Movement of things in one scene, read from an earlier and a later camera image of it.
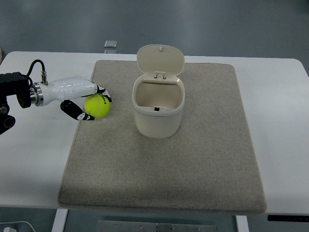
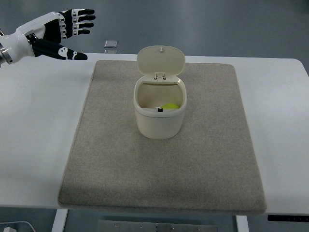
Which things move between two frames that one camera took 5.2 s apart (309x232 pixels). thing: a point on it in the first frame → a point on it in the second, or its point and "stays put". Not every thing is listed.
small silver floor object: x=110 y=44 stays put
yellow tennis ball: x=94 y=105 → x=170 y=106
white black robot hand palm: x=42 y=94 → x=51 y=27
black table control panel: x=288 y=218 stays put
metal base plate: x=105 y=225 stays put
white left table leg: x=60 y=221 stays put
